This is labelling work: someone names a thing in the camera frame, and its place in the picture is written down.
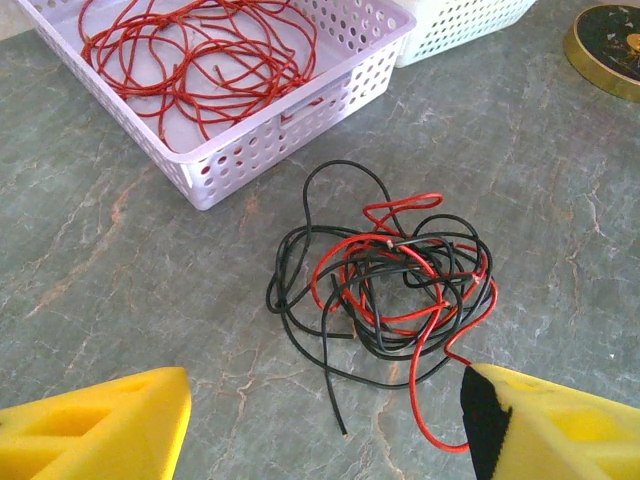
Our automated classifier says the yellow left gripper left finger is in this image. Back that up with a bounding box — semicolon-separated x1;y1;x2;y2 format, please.
0;367;193;480

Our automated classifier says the white perforated plastic basket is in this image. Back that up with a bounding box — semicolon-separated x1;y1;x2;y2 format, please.
394;0;539;69

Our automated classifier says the red cable coil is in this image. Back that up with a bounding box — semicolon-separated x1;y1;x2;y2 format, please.
78;0;321;151

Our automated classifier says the lavender perforated plastic basket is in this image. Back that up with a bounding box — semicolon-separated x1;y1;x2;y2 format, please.
14;0;419;211

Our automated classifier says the gold wire glass stand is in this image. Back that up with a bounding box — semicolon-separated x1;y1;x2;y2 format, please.
563;3;640;104

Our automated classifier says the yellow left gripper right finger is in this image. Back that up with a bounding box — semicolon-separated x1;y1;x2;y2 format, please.
459;363;640;480

